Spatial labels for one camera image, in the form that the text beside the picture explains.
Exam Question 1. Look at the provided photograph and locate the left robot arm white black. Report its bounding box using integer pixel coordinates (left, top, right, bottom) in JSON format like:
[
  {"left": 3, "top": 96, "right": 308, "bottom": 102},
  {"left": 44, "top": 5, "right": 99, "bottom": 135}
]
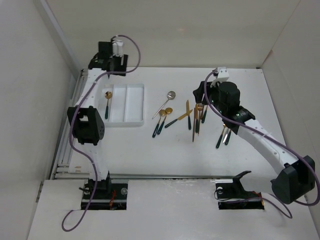
[{"left": 67, "top": 39, "right": 128, "bottom": 199}]

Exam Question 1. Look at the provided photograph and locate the gold knife green handle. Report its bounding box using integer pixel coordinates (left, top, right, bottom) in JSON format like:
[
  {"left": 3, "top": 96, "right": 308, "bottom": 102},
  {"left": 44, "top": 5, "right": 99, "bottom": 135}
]
[
  {"left": 186, "top": 100, "right": 192, "bottom": 130},
  {"left": 164, "top": 112, "right": 188, "bottom": 129}
]

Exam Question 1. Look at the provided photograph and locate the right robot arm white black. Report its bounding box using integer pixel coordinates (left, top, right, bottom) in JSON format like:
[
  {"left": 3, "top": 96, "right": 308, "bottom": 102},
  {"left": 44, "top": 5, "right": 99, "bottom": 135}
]
[{"left": 192, "top": 81, "right": 319, "bottom": 204}]

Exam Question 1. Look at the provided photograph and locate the gold fork green handle right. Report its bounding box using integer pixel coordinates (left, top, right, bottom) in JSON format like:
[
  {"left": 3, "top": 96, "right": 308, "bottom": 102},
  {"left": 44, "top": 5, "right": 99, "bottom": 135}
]
[{"left": 215, "top": 123, "right": 227, "bottom": 149}]

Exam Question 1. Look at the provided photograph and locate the silver spoon thin handle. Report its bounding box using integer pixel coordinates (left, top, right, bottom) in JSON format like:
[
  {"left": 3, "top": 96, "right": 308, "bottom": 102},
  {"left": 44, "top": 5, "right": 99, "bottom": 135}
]
[{"left": 152, "top": 90, "right": 176, "bottom": 119}]

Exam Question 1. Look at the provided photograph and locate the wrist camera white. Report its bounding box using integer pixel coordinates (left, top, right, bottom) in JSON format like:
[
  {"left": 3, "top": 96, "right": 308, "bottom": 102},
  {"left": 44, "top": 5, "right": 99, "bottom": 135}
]
[
  {"left": 111, "top": 40, "right": 124, "bottom": 58},
  {"left": 210, "top": 67, "right": 230, "bottom": 87}
]

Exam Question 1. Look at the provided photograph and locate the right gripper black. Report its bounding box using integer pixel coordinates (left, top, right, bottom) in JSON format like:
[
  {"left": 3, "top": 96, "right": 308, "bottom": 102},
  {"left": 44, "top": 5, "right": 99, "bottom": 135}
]
[{"left": 192, "top": 79, "right": 227, "bottom": 115}]

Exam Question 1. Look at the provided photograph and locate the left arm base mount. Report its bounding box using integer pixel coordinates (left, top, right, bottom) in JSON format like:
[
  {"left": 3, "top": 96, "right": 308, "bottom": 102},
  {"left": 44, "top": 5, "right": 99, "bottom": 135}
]
[{"left": 79, "top": 175, "right": 128, "bottom": 211}]

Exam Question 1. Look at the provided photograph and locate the aluminium rail frame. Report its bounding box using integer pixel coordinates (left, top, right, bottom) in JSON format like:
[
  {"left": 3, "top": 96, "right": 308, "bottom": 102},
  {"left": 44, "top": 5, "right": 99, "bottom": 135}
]
[{"left": 51, "top": 68, "right": 93, "bottom": 180}]

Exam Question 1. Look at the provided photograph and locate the white divided utensil tray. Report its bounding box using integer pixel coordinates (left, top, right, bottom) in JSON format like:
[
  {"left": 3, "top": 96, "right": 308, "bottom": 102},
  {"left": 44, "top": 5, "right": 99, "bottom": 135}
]
[{"left": 98, "top": 83, "right": 145, "bottom": 128}]

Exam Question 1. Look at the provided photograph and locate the gold spoon green handle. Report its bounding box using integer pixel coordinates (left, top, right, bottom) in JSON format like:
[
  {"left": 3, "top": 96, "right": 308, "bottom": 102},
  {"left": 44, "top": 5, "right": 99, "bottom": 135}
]
[
  {"left": 152, "top": 109, "right": 166, "bottom": 138},
  {"left": 104, "top": 91, "right": 113, "bottom": 119},
  {"left": 157, "top": 107, "right": 173, "bottom": 135}
]

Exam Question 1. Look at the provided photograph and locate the gold knife green handle upright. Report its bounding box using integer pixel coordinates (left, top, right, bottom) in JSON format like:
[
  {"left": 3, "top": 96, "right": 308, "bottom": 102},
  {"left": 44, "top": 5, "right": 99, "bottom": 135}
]
[{"left": 186, "top": 100, "right": 192, "bottom": 130}]

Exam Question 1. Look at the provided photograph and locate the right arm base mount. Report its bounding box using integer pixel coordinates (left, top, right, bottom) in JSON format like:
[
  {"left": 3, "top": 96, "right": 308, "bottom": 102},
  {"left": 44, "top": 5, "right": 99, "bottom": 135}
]
[{"left": 214, "top": 170, "right": 265, "bottom": 210}]

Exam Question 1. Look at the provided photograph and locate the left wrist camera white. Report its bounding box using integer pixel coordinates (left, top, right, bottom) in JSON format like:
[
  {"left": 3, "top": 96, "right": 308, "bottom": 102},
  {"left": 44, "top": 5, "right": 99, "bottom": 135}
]
[{"left": 111, "top": 40, "right": 124, "bottom": 58}]

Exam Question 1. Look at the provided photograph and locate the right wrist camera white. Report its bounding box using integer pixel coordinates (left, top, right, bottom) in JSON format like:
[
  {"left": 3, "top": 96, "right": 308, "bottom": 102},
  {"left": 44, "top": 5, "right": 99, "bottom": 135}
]
[{"left": 210, "top": 67, "right": 230, "bottom": 87}]

